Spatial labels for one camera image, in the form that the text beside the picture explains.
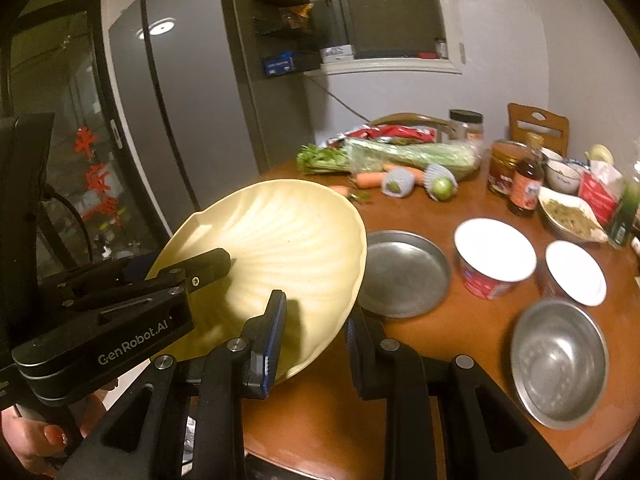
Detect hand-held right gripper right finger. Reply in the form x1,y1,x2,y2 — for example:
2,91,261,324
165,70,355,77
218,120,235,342
345,305,576,480

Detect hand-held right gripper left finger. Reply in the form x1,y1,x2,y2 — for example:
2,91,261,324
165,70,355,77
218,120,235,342
55,289,290,480

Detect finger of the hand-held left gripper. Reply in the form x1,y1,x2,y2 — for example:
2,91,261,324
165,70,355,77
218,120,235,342
60,248,232,312
37,254,157,302

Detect cream shell-shaped plate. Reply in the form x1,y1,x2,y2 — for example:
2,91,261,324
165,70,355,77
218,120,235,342
145,178,368,383

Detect round steel plate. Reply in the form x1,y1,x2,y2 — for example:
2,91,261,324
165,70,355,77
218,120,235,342
357,230,452,318

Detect steel bowl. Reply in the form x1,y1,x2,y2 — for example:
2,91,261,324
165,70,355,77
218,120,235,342
510,299,609,431

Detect person's left hand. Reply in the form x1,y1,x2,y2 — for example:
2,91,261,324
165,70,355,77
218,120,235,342
0,382,118,478

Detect red paper decoration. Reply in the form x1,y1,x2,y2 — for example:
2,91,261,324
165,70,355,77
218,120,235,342
72,127,123,228

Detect grey refrigerator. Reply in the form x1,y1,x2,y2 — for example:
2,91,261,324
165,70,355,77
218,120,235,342
101,0,323,248

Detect red instant noodle cup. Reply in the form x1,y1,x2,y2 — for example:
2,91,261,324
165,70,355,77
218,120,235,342
453,218,537,301
537,240,608,307

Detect glass door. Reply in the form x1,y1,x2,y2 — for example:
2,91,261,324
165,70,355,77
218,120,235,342
0,0,171,271

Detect green fruit in foam net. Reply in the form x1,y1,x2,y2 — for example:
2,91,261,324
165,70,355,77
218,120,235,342
425,164,458,204
381,167,426,197

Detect celery bunch in plastic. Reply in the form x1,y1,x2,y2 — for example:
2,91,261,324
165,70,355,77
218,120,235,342
296,136,483,181

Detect blue box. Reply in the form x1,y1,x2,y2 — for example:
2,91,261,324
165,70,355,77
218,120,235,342
262,50,296,78

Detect red snack bag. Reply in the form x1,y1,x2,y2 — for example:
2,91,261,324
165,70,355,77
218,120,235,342
325,124,438,147

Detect white oval plate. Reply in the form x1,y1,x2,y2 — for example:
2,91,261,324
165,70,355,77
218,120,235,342
537,186,608,245

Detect chili sauce jar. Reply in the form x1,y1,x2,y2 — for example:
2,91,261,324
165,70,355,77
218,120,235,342
487,141,531,197

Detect brown sauce bottle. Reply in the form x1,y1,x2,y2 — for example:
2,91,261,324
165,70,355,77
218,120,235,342
508,132,546,218

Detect wooden chair with curved back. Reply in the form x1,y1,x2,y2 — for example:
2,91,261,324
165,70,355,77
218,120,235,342
372,112,451,142

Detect white box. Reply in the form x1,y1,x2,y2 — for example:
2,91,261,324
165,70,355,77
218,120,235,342
320,45,356,64

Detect black side rack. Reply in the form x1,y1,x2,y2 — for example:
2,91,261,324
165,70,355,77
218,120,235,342
230,0,321,78

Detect glass jar with dark lid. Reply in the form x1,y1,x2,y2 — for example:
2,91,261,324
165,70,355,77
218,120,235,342
447,109,485,142

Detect cooked green beans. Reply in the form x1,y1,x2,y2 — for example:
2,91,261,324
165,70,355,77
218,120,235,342
545,199,603,240

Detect red tissue box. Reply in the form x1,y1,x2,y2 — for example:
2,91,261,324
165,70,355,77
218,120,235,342
577,160,626,226

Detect green liquid plastic bottle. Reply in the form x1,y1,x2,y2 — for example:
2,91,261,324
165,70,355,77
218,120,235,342
607,160,640,251

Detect window with white sill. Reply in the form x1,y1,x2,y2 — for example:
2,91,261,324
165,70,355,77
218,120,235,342
305,0,463,78

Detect black cable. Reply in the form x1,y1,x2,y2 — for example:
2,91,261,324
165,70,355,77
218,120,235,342
42,187,96,261

